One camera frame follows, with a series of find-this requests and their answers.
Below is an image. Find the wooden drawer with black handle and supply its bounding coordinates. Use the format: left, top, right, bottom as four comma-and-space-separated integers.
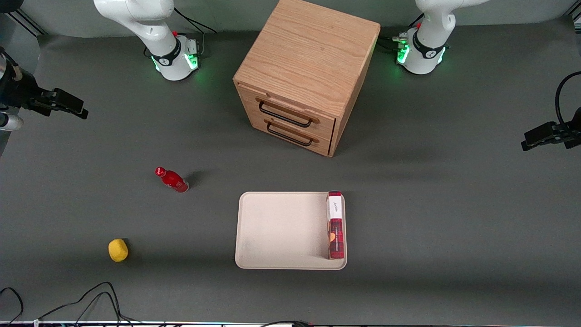
238, 83, 337, 142
248, 112, 334, 156

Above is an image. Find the black floor cable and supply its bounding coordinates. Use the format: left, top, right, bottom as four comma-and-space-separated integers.
0, 287, 24, 326
260, 320, 315, 327
38, 282, 139, 326

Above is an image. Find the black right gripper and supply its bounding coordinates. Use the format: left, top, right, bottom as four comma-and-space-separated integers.
0, 47, 89, 120

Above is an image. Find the red and white cookie box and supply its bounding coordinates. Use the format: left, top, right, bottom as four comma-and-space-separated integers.
326, 191, 345, 260

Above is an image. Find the red bottle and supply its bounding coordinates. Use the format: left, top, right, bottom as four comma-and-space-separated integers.
155, 167, 190, 194

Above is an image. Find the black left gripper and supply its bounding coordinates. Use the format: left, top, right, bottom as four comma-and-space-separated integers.
521, 107, 581, 152

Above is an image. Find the black looped cable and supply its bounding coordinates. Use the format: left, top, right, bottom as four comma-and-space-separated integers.
554, 71, 581, 129

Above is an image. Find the yellow lemon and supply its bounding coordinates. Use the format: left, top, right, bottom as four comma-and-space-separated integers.
108, 238, 129, 263

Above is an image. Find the wooden drawer cabinet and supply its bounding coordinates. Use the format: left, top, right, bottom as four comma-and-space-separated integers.
233, 0, 381, 158

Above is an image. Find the beige plastic tray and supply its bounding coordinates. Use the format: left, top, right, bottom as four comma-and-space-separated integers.
235, 191, 348, 270

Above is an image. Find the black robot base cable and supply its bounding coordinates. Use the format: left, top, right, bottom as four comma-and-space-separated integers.
174, 7, 218, 35
378, 13, 425, 51

